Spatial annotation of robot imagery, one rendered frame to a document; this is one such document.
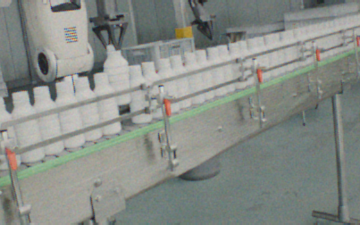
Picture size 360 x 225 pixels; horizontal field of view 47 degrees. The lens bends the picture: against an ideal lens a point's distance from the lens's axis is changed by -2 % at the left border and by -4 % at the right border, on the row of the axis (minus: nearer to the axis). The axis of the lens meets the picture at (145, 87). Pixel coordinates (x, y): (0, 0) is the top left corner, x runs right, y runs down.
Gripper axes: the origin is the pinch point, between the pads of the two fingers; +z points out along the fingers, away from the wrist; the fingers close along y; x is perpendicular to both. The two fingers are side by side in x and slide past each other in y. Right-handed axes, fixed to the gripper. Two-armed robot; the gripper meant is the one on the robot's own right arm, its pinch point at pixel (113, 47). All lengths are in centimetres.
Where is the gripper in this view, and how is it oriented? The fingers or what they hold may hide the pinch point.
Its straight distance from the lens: 116.3
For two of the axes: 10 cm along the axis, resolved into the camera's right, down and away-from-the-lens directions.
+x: 7.4, -2.1, 6.5
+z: 1.5, 9.8, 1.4
